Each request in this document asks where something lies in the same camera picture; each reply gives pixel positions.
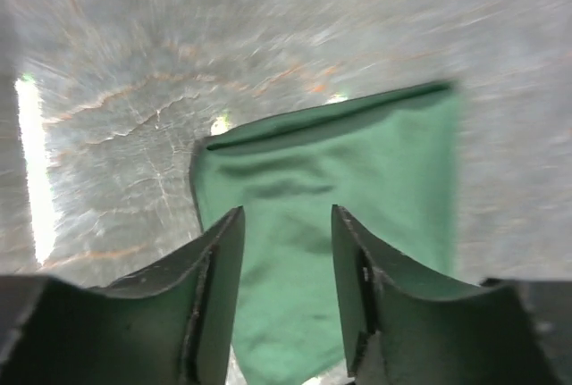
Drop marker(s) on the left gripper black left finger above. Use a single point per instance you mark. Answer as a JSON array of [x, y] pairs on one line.
[[167, 323]]

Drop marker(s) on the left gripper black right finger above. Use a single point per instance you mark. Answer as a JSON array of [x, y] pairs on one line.
[[405, 323]]

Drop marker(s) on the dark green cloth napkin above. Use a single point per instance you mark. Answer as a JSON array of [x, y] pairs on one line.
[[388, 158]]

